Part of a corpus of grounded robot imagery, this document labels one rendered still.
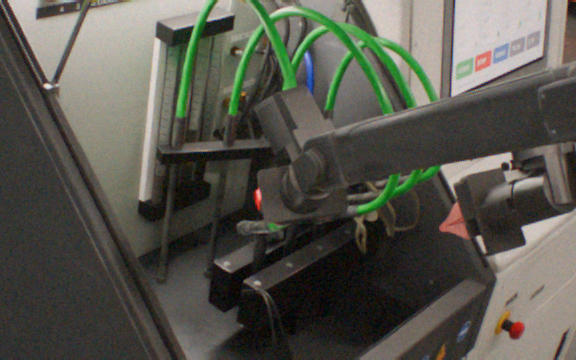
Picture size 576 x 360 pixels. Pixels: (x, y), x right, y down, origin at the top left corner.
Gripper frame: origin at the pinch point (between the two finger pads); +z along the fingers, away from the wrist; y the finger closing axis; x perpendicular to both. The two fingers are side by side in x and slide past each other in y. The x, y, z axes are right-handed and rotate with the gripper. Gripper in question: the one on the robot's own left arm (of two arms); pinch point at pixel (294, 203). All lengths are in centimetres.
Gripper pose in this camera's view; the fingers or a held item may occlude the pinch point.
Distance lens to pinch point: 120.2
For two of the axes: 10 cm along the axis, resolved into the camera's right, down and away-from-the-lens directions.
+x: 1.7, 9.7, -1.7
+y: -9.8, 1.5, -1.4
